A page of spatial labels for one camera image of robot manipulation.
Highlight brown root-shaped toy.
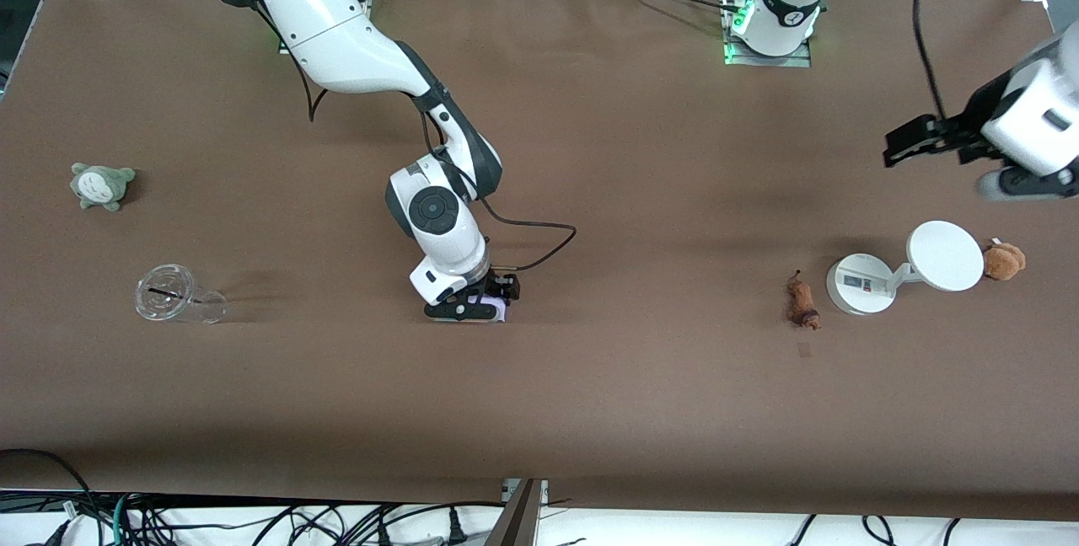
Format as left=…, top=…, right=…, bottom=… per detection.
left=786, top=270, right=823, bottom=330

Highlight white round desk lamp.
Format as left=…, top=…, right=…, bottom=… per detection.
left=826, top=220, right=985, bottom=316

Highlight brown table cover cloth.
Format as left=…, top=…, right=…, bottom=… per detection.
left=0, top=0, right=1079, bottom=522

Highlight brown plush toy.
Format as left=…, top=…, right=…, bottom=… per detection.
left=981, top=238, right=1028, bottom=281

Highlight clear plastic cup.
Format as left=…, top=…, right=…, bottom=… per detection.
left=134, top=264, right=228, bottom=324

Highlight grey totoro plush toy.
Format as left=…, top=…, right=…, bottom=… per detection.
left=70, top=162, right=137, bottom=212

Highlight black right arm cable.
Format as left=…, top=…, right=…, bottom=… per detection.
left=240, top=0, right=578, bottom=273

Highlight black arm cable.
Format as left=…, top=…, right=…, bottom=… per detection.
left=240, top=0, right=578, bottom=273
left=913, top=0, right=953, bottom=122

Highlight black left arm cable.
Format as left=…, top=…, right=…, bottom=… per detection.
left=913, top=0, right=953, bottom=122

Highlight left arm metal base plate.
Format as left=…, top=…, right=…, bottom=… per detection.
left=722, top=0, right=813, bottom=68

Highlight metal table frame leg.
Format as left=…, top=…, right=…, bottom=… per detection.
left=482, top=479, right=550, bottom=546

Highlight black power plug cable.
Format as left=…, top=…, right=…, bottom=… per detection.
left=438, top=506, right=470, bottom=545

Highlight teal floor cable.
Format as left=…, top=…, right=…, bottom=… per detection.
left=110, top=491, right=132, bottom=546

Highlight black looped floor cable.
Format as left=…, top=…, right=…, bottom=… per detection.
left=0, top=447, right=106, bottom=546

